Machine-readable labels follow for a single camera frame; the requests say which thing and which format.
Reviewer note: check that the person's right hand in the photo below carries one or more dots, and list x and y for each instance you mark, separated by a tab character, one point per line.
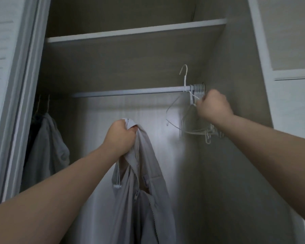
214	106

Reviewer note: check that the person's left hand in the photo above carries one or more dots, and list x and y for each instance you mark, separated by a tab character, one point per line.
119	139

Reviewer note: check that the beige jacket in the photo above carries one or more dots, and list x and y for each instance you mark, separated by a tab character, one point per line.
147	200

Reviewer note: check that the white hoodie with blue letters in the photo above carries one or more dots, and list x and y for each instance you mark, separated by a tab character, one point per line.
48	150

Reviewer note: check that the grey striped zip hoodie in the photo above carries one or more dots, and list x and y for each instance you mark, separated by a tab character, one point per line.
34	129

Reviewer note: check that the person's right forearm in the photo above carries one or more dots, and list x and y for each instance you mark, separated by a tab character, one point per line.
274	155

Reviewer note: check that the person's left forearm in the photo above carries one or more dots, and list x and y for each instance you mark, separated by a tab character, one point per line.
45	200

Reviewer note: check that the bunch of white hangers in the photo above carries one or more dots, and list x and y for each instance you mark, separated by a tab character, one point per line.
208	132

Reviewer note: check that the closet rod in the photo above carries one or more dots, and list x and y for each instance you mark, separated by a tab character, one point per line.
127	91

